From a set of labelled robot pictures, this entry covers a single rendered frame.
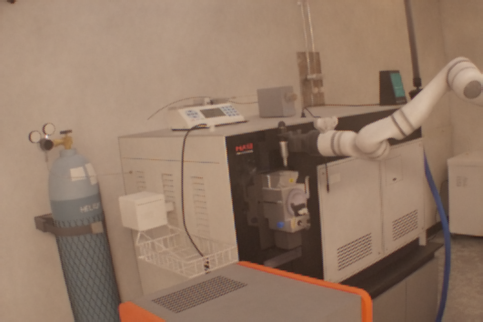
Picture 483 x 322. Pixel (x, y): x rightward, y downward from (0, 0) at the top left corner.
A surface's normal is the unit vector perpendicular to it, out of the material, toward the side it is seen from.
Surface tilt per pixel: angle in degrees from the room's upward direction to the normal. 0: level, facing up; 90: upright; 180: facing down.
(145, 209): 90
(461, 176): 90
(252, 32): 90
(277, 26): 90
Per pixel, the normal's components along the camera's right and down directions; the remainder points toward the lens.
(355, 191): 0.67, 0.04
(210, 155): -0.74, 0.17
